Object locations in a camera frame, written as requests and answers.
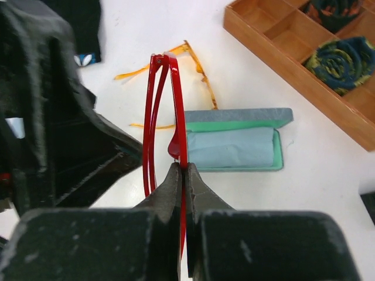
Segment light blue cloth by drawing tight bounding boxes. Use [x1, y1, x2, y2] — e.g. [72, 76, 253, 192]
[187, 127, 274, 169]

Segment grey-blue glasses case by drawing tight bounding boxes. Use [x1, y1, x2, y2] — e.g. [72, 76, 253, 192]
[185, 108, 294, 172]

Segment red sunglasses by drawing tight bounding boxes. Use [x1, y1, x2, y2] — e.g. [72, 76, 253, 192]
[139, 52, 188, 280]

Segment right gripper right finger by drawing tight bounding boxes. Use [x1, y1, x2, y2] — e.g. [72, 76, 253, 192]
[184, 164, 360, 280]

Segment black folded t-shirt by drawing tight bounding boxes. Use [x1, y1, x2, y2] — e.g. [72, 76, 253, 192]
[43, 0, 101, 67]

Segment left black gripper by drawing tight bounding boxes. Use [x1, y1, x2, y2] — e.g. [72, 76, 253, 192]
[1, 1, 142, 214]

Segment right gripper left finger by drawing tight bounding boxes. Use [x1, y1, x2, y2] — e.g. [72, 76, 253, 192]
[1, 163, 182, 280]

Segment orange sunglasses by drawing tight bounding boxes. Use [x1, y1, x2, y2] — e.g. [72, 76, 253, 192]
[114, 40, 219, 130]

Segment black glasses case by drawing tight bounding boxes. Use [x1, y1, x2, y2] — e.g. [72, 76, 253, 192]
[360, 191, 375, 225]

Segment orange wooden divider tray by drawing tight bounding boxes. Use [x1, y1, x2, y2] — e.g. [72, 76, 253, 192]
[223, 1, 374, 152]

